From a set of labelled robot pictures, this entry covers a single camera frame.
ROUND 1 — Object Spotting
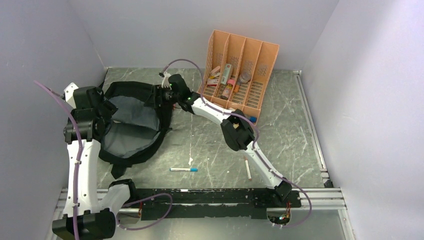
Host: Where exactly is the black student backpack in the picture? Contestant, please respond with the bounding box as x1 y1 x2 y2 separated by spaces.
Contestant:
99 81 174 180

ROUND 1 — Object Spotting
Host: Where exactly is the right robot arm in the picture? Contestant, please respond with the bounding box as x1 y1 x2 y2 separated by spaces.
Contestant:
156 71 292 207

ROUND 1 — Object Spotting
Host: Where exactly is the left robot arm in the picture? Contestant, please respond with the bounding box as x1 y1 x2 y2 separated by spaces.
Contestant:
52 82 139 240

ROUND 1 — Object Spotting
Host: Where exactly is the pink white small box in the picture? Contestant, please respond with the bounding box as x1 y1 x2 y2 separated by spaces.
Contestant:
206 78 220 87

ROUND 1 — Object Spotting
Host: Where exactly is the brown bottle pink cap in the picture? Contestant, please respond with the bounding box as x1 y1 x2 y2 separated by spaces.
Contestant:
219 78 236 100

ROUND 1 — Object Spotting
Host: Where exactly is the pink eraser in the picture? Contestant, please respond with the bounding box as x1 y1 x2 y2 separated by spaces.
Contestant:
209 66 221 75

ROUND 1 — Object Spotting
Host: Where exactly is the green white box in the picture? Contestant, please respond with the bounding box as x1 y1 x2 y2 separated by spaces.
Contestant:
220 63 233 85

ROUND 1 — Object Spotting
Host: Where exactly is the orange glue stick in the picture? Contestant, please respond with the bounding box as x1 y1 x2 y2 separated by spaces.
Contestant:
233 81 240 93

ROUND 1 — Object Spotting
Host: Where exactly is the orange plastic desk organizer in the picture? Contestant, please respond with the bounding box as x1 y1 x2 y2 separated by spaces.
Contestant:
198 30 280 120

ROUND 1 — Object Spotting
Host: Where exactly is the grey round jar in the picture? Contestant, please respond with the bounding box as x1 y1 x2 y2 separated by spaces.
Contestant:
238 71 252 84

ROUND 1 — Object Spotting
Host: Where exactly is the blue white pen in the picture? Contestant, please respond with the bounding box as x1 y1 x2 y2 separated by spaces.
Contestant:
169 167 198 173

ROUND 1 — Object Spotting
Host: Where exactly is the blue capped small item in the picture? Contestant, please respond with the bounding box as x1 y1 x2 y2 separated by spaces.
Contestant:
248 116 257 124

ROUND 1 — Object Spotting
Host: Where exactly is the brown white marker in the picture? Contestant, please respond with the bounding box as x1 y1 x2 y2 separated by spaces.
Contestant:
244 157 252 182

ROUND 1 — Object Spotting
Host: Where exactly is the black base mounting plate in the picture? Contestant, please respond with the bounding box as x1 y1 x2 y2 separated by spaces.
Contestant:
124 188 302 221

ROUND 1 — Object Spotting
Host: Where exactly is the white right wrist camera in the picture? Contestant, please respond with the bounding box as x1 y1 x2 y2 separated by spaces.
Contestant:
161 72 171 88

